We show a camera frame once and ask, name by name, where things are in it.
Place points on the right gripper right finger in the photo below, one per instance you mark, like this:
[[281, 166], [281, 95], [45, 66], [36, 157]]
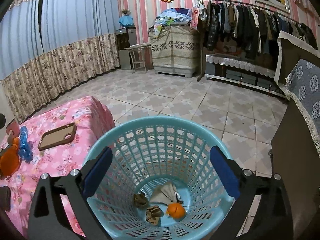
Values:
[[273, 218]]

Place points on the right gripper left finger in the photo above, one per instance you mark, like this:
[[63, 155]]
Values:
[[48, 219]]

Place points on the blue plastic bag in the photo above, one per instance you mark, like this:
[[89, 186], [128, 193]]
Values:
[[24, 149]]

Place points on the brown paper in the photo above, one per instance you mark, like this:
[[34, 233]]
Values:
[[153, 215], [140, 200]]

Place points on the orange mandarin fruit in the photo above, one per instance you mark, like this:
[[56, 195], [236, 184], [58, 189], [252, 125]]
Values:
[[176, 211]]

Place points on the beige paper napkin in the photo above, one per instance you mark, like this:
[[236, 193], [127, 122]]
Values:
[[166, 194]]

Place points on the black phone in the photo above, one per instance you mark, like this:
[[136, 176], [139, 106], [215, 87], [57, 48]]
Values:
[[5, 198]]

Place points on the brown phone case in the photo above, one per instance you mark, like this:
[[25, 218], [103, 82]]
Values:
[[58, 136]]

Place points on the pink cartoon mug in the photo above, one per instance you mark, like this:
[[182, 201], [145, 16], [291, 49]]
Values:
[[13, 128]]

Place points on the pink floral tablecloth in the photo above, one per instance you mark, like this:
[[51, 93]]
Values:
[[92, 119]]

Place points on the turquoise plastic laundry basket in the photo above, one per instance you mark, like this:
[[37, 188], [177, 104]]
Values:
[[147, 153]]

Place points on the blue lace sofa cover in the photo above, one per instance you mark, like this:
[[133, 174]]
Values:
[[302, 86]]

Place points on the low lace covered shelf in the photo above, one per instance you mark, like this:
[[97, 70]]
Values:
[[242, 74]]

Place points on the blue floral curtain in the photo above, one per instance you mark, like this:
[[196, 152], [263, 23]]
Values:
[[51, 46]]

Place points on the small metal stool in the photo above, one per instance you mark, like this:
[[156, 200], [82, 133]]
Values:
[[137, 55]]

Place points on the cloth covered cabinet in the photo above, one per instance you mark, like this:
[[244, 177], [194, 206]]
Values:
[[175, 50]]

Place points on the grey water dispenser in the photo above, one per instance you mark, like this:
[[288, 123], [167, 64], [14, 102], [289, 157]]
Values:
[[126, 37]]

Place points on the clothes rack with garments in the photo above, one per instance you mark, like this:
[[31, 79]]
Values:
[[254, 30]]

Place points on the blue covered potted plant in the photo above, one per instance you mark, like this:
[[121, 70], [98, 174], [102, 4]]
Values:
[[126, 19]]

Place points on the pile of clothes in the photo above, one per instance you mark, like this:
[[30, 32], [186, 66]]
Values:
[[170, 16]]

